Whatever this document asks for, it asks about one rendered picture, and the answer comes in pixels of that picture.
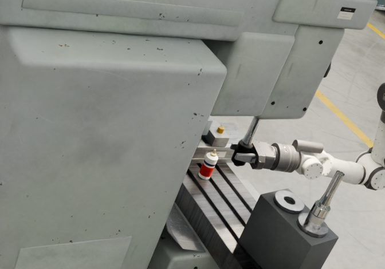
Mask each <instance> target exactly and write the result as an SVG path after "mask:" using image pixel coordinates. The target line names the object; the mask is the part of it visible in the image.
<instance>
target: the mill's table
mask: <svg viewBox="0 0 385 269"><path fill-rule="evenodd" d="M202 164H203V163H190V165H189V167H188V170H187V172H186V175H185V177H184V179H183V182H182V185H181V186H180V189H179V192H178V194H177V197H176V199H175V202H176V204H177V206H178V207H179V209H180V210H181V211H182V213H183V214H184V216H185V217H186V219H187V220H188V222H189V223H190V225H191V226H192V228H193V229H194V231H195V232H196V234H197V235H198V237H199V238H200V240H201V241H202V243H203V244H204V246H205V247H206V248H207V250H208V252H209V253H210V255H211V256H212V257H213V259H214V260H215V262H216V264H217V265H218V267H219V268H220V269H262V268H261V267H260V266H259V265H258V264H257V262H256V261H255V260H254V259H253V258H252V257H251V256H250V255H249V254H248V253H247V252H246V250H245V249H244V248H243V247H242V246H241V245H240V244H239V243H238V240H239V238H240V236H241V234H242V231H243V229H244V228H245V225H246V223H247V222H248V220H249V217H250V215H251V213H252V211H253V209H254V207H255V205H256V203H257V201H256V200H255V199H254V197H253V196H252V195H251V194H250V192H249V191H248V190H247V189H246V187H245V186H244V185H243V184H242V182H241V181H240V180H239V178H238V177H237V176H236V175H235V173H234V172H233V171H232V170H231V168H230V167H229V166H228V165H227V164H226V163H216V165H215V167H214V170H213V172H212V174H211V176H210V178H209V179H207V180H205V179H202V178H201V177H200V176H199V171H200V169H201V166H202Z"/></svg>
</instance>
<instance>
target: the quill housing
mask: <svg viewBox="0 0 385 269"><path fill-rule="evenodd" d="M344 32H345V29H342V28H336V27H324V26H312V25H301V24H299V26H298V28H297V30H296V33H295V35H294V38H295V41H294V44H293V46H292V48H291V50H290V52H289V55H288V57H287V59H286V61H285V63H284V66H283V68H282V70H281V73H280V75H279V77H278V79H277V81H276V84H275V86H274V88H273V90H272V92H271V94H270V97H269V99H268V101H267V103H266V105H265V108H264V110H263V112H262V114H260V115H259V116H255V117H256V118H257V119H261V120H296V119H300V118H302V117H304V115H305V114H306V112H307V110H308V108H309V106H310V104H311V102H312V99H313V97H314V95H315V93H316V91H317V89H318V87H319V85H320V83H321V81H322V79H323V77H324V75H325V72H326V71H327V69H328V67H329V64H330V63H331V61H332V59H333V56H334V55H335V53H336V50H337V48H338V46H339V44H340V42H341V40H342V38H343V36H344Z"/></svg>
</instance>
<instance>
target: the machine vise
mask: <svg viewBox="0 0 385 269"><path fill-rule="evenodd" d="M219 125H220V126H223V127H224V128H225V130H224V131H225V132H226V134H227V135H228V136H229V137H230V138H229V141H228V143H227V145H226V147H211V145H210V144H209V143H208V141H207V140H206V139H205V137H204V136H203V135H202V136H201V138H200V141H199V143H198V146H197V148H196V150H195V153H194V155H193V157H192V160H191V163H203V162H204V159H205V157H206V155H207V153H211V152H213V150H216V154H217V156H218V160H217V163H233V162H232V160H231V158H232V155H233V153H234V150H232V149H230V146H231V144H232V143H238V142H239V140H242V139H243V138H244V135H243V133H242V132H241V131H240V129H239V128H238V127H237V126H236V125H235V123H233V122H219Z"/></svg>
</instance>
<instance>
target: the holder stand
mask: <svg viewBox="0 0 385 269"><path fill-rule="evenodd" d="M309 212H310V209H309V208H308V207H307V206H306V205H305V204H304V202H303V201H302V200H301V199H300V198H299V197H298V196H297V195H296V194H294V193H293V192H292V191H291V190H290V189H288V188H286V189H282V190H278V191H273V192H268V193H264V194H261V195H260V196H259V198H258V201H257V203H256V205H255V207H254V209H253V211H252V213H251V215H250V217H249V220H248V221H247V223H246V225H245V228H244V229H243V231H242V234H241V236H240V238H239V240H238V243H239V244H240V245H241V246H242V247H243V248H244V249H245V250H246V252H247V253H248V254H249V255H250V256H251V257H252V258H253V259H254V260H255V261H256V262H257V264H258V265H259V266H260V267H261V268H262V269H321V268H322V266H323V264H324V263H325V261H326V259H327V257H328V256H329V254H330V253H331V251H332V249H333V247H334V245H335V244H336V242H337V240H338V238H339V237H338V236H337V235H336V234H335V233H334V232H333V231H332V230H331V229H330V228H329V227H328V226H327V224H326V223H325V222H324V223H323V225H322V226H321V228H320V229H314V228H312V227H310V226H309V225H307V223H306V221H305V219H306V218H307V216H308V214H309Z"/></svg>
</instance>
